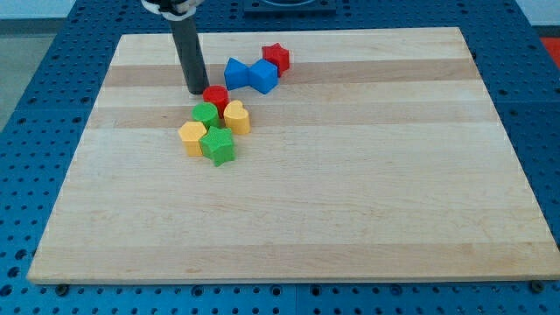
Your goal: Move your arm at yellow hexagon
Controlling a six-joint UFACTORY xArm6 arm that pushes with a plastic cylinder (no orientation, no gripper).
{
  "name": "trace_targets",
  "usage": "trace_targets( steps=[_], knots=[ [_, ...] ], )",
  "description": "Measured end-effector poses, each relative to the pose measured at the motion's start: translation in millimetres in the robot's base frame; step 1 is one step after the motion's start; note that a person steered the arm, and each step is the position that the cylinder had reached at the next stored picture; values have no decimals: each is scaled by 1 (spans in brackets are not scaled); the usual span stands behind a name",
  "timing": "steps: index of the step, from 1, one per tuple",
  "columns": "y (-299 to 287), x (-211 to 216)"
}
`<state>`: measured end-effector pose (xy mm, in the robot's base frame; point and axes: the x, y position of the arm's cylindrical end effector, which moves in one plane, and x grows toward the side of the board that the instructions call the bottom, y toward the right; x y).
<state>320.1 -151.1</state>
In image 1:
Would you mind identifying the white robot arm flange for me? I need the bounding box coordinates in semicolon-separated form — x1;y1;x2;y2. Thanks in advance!
141;0;205;22

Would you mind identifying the yellow hexagon block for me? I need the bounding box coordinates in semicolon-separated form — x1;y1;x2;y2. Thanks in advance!
178;121;207;157

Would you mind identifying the yellow heart block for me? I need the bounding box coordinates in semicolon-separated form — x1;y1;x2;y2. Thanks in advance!
223;100;251;135

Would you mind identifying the green star block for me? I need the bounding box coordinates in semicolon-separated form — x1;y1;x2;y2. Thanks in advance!
199;126;235;167

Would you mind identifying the blue cube block right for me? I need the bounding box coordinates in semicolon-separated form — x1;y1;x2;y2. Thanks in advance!
248;59;278;95

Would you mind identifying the blue cube block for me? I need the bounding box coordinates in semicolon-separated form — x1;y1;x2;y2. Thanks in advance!
224;58;249;90
248;59;278;95

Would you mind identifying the green cylinder block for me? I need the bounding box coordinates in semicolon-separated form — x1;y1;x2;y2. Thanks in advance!
192;102;221;129

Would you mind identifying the red cylinder block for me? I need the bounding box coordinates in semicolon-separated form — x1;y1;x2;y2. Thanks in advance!
202;85;230;118

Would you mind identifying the blue cube block left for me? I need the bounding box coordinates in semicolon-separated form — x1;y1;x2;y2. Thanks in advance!
224;58;249;90

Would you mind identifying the wooden board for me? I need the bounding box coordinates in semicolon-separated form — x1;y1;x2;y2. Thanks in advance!
27;27;559;285

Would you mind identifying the red star block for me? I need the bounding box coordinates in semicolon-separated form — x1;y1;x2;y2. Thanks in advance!
262;43;291;77

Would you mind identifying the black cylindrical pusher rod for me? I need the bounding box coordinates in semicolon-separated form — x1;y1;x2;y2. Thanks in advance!
170;17;209;95

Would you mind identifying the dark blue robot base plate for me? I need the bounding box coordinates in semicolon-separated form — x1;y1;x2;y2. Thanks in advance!
241;0;337;15

